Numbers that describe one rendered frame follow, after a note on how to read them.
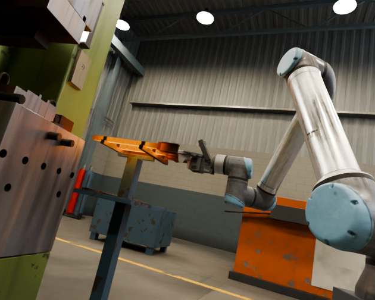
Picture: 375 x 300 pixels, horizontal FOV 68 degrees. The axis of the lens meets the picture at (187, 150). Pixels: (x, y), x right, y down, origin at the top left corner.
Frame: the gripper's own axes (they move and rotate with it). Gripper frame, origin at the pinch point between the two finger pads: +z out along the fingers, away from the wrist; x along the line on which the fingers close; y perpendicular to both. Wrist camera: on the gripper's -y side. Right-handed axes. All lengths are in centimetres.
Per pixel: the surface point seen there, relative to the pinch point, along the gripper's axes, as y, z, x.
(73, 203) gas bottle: 60, 510, 526
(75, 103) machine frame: -14, 50, -22
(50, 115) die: 3, 31, -50
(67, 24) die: -30, 30, -56
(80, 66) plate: -30, 46, -30
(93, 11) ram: -46, 32, -46
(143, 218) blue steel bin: 47, 163, 295
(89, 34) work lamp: -45, 44, -32
